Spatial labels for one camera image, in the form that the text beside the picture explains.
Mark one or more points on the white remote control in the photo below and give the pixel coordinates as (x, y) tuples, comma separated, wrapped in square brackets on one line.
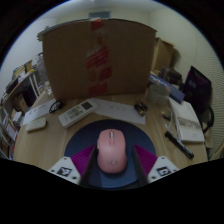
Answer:
[(77, 114)]

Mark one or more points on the pale blue door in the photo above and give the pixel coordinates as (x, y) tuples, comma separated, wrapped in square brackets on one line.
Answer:
[(99, 14)]

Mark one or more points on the small black clip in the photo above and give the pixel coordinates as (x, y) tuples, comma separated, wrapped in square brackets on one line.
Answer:
[(141, 108)]

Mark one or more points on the dark purple panel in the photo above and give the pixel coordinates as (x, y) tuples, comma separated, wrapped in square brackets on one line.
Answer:
[(198, 85)]

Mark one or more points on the blue book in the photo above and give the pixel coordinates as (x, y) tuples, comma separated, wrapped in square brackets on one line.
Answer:
[(170, 88)]

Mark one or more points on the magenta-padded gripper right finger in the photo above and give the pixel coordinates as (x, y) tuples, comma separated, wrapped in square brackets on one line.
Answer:
[(163, 168)]

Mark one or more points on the clear plastic container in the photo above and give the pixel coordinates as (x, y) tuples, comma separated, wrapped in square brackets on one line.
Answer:
[(157, 95)]

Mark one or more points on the small brown cardboard box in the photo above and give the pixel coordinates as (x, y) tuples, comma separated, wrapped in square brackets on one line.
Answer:
[(163, 55)]

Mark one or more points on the dark blue mouse pad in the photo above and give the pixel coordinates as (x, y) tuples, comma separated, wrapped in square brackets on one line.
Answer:
[(83, 138)]

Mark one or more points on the shelf unit with books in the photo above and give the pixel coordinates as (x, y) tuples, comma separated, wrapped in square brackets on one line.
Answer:
[(6, 133)]

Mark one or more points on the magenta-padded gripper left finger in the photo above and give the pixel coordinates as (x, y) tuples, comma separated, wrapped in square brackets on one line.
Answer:
[(63, 170)]

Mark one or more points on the black box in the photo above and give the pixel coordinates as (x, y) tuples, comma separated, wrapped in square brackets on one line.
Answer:
[(171, 76)]

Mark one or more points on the cluttered wooden side desk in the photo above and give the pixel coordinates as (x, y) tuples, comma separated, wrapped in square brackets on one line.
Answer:
[(20, 85)]

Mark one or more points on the clear glass jar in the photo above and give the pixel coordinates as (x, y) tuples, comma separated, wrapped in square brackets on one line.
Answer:
[(40, 75)]

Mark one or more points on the white printed paper sheet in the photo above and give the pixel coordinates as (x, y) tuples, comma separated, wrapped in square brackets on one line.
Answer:
[(36, 111)]

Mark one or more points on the black marker pen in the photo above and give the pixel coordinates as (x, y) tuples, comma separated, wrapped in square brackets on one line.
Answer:
[(180, 145)]

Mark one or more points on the large brown cardboard box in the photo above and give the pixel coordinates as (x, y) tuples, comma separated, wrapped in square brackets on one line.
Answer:
[(66, 63)]

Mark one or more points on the white book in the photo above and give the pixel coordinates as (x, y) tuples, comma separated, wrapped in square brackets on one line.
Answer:
[(188, 121)]

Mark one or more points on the pink computer mouse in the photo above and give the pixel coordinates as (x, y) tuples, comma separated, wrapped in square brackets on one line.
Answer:
[(112, 151)]

